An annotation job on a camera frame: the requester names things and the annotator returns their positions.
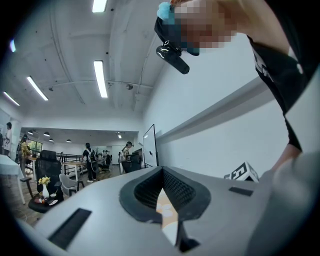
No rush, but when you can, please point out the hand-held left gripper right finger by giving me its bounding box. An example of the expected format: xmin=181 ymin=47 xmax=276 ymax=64
xmin=161 ymin=166 xmax=262 ymax=256

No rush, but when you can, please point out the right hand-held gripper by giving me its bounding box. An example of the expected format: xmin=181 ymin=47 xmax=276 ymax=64
xmin=223 ymin=161 xmax=261 ymax=184

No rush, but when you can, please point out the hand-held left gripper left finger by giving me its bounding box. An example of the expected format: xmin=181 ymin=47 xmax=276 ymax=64
xmin=15 ymin=166 xmax=181 ymax=256

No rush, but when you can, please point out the person's right forearm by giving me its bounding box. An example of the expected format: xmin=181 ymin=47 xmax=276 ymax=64
xmin=271 ymin=143 xmax=303 ymax=173

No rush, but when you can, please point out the grey shell chair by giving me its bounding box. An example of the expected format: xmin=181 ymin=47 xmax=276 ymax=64
xmin=58 ymin=173 xmax=86 ymax=197

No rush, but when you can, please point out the orange flower-print mat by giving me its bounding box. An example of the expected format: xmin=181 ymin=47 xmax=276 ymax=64
xmin=155 ymin=187 xmax=180 ymax=231

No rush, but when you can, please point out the round black side table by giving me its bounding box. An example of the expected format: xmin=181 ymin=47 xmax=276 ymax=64
xmin=27 ymin=194 xmax=65 ymax=214

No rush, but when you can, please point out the white vase with yellow flowers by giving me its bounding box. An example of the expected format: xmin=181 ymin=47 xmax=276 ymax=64
xmin=37 ymin=175 xmax=52 ymax=199

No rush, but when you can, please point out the black mesh office chair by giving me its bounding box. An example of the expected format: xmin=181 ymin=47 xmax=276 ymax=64
xmin=34 ymin=149 xmax=63 ymax=202

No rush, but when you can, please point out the white whiteboard on black stand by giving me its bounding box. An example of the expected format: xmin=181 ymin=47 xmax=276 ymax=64
xmin=142 ymin=123 xmax=160 ymax=168

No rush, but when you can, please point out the person's black t-shirt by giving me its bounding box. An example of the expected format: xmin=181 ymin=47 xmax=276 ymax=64
xmin=246 ymin=34 xmax=316 ymax=152

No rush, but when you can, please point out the white table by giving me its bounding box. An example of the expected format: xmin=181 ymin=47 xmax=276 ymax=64
xmin=0 ymin=154 xmax=27 ymax=205

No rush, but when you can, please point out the person's head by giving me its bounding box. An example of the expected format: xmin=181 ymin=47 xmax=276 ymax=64
xmin=172 ymin=0 xmax=292 ymax=56

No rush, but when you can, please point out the light blue fluffy hair clip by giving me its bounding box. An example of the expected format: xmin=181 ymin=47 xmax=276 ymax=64
xmin=156 ymin=1 xmax=176 ymax=25

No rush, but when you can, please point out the black head-worn camera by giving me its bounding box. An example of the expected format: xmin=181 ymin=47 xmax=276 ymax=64
xmin=153 ymin=15 xmax=191 ymax=75

